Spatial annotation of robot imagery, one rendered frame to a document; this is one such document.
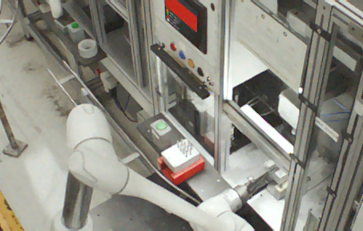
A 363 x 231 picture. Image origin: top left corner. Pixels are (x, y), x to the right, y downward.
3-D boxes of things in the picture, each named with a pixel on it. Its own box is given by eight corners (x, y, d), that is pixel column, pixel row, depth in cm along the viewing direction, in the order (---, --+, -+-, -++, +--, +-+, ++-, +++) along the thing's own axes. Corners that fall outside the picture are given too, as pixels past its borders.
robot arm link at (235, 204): (231, 206, 209) (244, 197, 211) (217, 190, 213) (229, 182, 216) (231, 219, 215) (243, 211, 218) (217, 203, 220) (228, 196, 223)
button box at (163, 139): (151, 141, 248) (150, 123, 239) (166, 134, 251) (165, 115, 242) (162, 152, 244) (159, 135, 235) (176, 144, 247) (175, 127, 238)
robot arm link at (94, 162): (134, 180, 172) (125, 147, 181) (89, 162, 160) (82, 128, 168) (107, 203, 176) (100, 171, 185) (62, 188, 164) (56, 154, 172)
